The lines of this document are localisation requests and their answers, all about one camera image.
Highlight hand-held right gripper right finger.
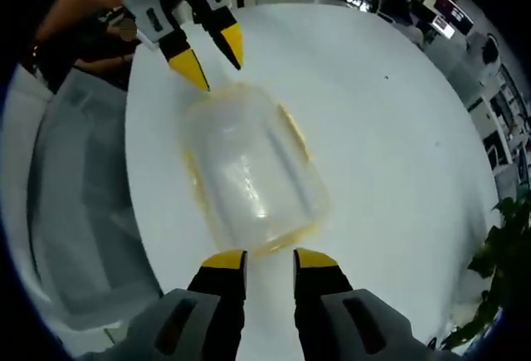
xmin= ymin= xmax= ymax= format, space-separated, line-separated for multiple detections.
xmin=292 ymin=247 xmax=425 ymax=361

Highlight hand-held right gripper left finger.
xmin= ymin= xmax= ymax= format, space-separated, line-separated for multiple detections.
xmin=152 ymin=248 xmax=249 ymax=361

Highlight green potted plant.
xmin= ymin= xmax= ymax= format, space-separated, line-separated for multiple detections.
xmin=440 ymin=195 xmax=531 ymax=350

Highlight red lit monitor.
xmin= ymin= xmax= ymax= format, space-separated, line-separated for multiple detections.
xmin=430 ymin=0 xmax=475 ymax=41

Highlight clear plastic box yellow buckles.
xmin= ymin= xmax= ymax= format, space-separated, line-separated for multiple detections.
xmin=177 ymin=80 xmax=334 ymax=261

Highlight grey chair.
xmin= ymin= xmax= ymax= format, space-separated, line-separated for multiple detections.
xmin=27 ymin=69 xmax=163 ymax=331

